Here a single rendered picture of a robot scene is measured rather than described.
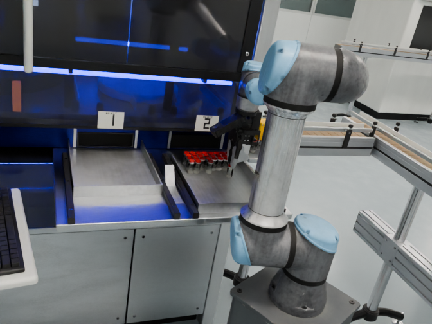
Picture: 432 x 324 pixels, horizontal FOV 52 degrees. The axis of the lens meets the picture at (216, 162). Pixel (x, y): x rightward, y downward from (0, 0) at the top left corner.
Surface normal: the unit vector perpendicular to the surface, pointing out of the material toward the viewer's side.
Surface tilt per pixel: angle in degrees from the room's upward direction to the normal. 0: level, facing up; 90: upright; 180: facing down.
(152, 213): 0
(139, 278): 90
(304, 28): 90
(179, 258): 90
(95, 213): 0
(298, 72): 81
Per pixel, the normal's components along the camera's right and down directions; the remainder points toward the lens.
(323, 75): 0.11, 0.29
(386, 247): -0.93, 0.00
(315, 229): 0.29, -0.88
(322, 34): 0.33, 0.44
